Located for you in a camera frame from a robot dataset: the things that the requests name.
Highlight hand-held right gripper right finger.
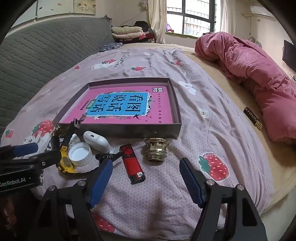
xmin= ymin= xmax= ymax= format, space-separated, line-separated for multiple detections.
xmin=179 ymin=158 xmax=269 ymax=241

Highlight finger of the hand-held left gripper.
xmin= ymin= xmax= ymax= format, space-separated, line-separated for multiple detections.
xmin=0 ymin=149 xmax=63 ymax=173
xmin=0 ymin=142 xmax=39 ymax=160

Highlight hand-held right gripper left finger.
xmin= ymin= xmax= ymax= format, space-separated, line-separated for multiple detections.
xmin=28 ymin=159 xmax=114 ymax=241

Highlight yellow black-strapped wristwatch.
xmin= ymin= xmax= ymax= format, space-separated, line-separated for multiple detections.
xmin=55 ymin=118 xmax=100 ymax=176

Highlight white plastic bottle cap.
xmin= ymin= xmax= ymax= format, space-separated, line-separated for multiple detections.
xmin=69 ymin=142 xmax=93 ymax=166

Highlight red and black lighter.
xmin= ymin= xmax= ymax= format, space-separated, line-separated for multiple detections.
xmin=120 ymin=144 xmax=146 ymax=185

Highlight white oval earbuds case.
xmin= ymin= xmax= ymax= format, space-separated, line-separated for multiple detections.
xmin=83 ymin=131 xmax=111 ymax=153

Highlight gold metal knob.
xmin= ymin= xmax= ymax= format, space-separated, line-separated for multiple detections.
xmin=144 ymin=138 xmax=171 ymax=162

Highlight shallow cardboard box tray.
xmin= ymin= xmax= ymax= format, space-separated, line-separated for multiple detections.
xmin=53 ymin=77 xmax=183 ymax=139

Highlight strawberry printed pink bedsheet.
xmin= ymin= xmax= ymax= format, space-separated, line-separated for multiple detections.
xmin=0 ymin=47 xmax=275 ymax=241

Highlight beige mattress sheet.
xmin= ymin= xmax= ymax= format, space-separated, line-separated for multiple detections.
xmin=183 ymin=45 xmax=296 ymax=209

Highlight pink and blue book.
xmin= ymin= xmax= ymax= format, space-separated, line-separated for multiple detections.
xmin=60 ymin=86 xmax=174 ymax=126

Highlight black gold-lettered mattress label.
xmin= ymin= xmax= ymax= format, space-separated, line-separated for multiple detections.
xmin=243 ymin=106 xmax=263 ymax=131

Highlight grey quilted headboard cover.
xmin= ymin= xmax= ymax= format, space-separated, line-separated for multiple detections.
xmin=0 ymin=17 xmax=116 ymax=135

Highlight pink fluffy quilt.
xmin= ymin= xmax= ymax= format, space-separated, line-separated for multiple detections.
xmin=194 ymin=32 xmax=296 ymax=146

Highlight blue patterned cloth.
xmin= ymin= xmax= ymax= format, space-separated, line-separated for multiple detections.
xmin=99 ymin=43 xmax=124 ymax=52

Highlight folded beige and pink blankets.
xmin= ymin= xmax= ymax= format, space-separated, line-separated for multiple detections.
xmin=110 ymin=26 xmax=144 ymax=40

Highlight dark clothes pile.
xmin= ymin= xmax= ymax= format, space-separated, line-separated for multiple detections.
xmin=120 ymin=21 xmax=153 ymax=44

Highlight black flat television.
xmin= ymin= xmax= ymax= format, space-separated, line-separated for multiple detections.
xmin=282 ymin=40 xmax=296 ymax=70

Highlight dark-framed window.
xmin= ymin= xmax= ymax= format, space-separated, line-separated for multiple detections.
xmin=166 ymin=0 xmax=218 ymax=37

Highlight cream curtain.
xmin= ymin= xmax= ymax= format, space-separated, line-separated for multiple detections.
xmin=221 ymin=0 xmax=236 ymax=35
xmin=148 ymin=0 xmax=167 ymax=44

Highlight white air conditioner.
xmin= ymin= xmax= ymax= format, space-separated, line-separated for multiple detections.
xmin=251 ymin=6 xmax=274 ymax=18

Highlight floral wall panel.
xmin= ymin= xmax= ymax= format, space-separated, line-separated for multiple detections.
xmin=35 ymin=0 xmax=96 ymax=19

